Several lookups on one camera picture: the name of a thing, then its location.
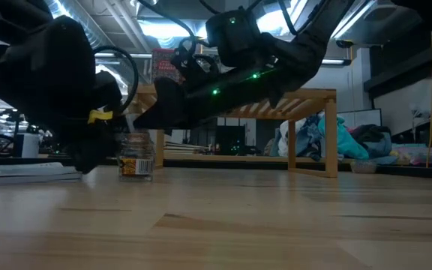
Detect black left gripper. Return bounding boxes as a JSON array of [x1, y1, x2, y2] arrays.
[[0, 14, 128, 175]]

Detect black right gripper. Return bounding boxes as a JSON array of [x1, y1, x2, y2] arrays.
[[133, 35, 288, 131]]

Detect small short spice jar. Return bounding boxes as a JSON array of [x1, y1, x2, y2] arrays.
[[118, 130, 155, 183]]

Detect red lid smoked paprika tin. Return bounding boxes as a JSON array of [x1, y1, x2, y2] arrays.
[[151, 47, 185, 84]]

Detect wooden slatted shelf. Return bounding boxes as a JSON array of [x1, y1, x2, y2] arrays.
[[127, 84, 339, 179]]

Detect stack of flat boards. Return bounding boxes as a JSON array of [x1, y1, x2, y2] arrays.
[[163, 141, 212, 156]]

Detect small white appliance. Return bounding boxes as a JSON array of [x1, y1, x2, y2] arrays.
[[15, 133, 41, 158]]

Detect blue cover book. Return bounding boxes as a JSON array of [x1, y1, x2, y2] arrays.
[[0, 161, 83, 188]]

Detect long ceiling light bar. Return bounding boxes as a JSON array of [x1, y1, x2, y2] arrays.
[[94, 52, 352, 67]]

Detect pile of coloured clothes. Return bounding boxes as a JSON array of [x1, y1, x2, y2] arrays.
[[264, 114, 393, 162]]

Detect black aluminium table frame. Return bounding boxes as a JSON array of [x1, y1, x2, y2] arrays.
[[0, 154, 432, 182]]

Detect thin yellow cable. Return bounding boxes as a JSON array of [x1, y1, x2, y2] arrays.
[[427, 30, 432, 169]]

